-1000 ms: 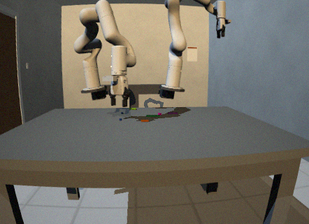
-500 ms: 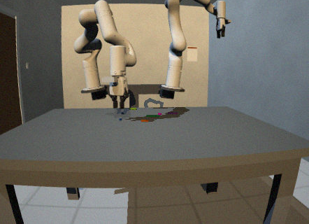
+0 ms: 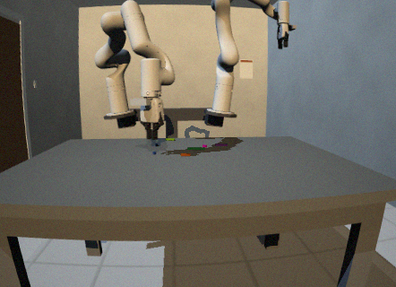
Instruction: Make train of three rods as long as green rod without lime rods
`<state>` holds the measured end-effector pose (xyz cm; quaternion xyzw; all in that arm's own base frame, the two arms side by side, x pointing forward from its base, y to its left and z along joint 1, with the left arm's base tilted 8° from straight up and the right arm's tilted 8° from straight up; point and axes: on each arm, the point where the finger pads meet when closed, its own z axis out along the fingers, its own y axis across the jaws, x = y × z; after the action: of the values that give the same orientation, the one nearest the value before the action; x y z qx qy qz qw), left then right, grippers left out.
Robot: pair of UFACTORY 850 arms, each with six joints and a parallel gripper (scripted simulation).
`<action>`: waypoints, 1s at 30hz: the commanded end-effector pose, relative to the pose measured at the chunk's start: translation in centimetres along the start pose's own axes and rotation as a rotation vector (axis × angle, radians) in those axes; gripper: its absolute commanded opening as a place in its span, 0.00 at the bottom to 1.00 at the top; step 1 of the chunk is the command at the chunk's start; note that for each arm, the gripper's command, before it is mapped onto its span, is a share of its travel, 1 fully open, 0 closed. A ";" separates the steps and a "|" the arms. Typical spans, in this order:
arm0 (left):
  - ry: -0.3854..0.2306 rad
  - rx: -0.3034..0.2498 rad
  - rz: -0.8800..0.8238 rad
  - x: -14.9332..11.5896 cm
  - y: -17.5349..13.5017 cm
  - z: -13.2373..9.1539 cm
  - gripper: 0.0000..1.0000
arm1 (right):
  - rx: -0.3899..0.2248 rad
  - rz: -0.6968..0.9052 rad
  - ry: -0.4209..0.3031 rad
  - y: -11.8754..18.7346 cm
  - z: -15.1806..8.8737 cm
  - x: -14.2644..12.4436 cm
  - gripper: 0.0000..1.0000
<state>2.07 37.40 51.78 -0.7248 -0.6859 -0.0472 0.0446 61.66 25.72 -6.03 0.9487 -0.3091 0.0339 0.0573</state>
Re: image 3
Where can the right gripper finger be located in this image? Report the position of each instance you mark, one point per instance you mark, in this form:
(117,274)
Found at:
(154,132)
(147,128)

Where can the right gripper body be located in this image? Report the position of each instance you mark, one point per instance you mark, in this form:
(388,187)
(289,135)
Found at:
(150,114)

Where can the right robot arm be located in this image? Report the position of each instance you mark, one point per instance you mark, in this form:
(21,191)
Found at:
(156,69)

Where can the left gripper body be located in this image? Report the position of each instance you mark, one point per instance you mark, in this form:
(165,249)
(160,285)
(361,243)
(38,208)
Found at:
(281,30)

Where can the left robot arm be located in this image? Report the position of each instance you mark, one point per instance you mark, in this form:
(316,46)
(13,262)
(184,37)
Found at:
(228,50)

